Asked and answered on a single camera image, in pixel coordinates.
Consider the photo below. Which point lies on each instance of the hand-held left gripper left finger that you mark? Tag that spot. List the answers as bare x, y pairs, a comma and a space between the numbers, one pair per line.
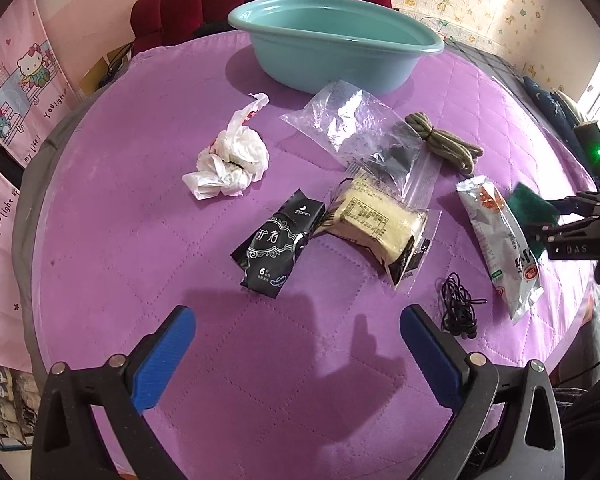
162, 355

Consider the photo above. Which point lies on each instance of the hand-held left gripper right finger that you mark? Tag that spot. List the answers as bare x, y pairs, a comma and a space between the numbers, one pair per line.
430, 355

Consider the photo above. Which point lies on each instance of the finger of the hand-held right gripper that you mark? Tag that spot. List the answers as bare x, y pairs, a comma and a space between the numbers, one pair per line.
570, 240
562, 205

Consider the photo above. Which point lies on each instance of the green sponge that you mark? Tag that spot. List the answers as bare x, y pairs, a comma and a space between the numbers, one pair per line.
527, 200

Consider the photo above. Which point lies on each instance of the black earphones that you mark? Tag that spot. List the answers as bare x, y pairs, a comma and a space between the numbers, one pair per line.
455, 310

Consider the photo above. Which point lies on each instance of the silver snack packet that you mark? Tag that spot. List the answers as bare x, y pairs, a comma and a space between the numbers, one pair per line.
495, 240

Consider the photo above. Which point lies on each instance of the beige packet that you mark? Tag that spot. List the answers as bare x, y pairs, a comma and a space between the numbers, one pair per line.
370, 220

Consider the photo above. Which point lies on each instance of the black pad packet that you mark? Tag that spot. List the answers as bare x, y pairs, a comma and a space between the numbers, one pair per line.
275, 250

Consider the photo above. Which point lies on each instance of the teal plastic basin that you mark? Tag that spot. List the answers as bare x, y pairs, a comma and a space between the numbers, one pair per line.
330, 60

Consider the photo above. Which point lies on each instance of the navy pillow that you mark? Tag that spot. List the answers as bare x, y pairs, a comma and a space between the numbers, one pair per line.
550, 107

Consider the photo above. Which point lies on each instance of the grey plaid bedsheet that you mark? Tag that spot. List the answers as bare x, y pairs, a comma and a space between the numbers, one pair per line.
500, 70

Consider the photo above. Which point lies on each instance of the black cloth piece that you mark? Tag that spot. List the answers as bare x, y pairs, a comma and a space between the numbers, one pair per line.
397, 160

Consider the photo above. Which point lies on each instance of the grey bedding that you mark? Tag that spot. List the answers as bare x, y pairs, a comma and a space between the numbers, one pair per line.
30, 210

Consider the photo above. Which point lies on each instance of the crumpled white plastic bag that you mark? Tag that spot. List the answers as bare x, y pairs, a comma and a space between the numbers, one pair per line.
240, 147

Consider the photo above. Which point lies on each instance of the clear zip bag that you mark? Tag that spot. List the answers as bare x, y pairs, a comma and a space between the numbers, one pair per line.
340, 115

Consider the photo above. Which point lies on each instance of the purple quilted mat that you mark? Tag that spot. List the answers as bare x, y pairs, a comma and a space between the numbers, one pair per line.
180, 110

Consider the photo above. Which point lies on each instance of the open cardboard box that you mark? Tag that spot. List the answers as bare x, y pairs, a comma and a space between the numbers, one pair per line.
105, 72

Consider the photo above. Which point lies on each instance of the pink printed wall cloth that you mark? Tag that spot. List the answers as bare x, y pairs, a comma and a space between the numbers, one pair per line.
15, 110

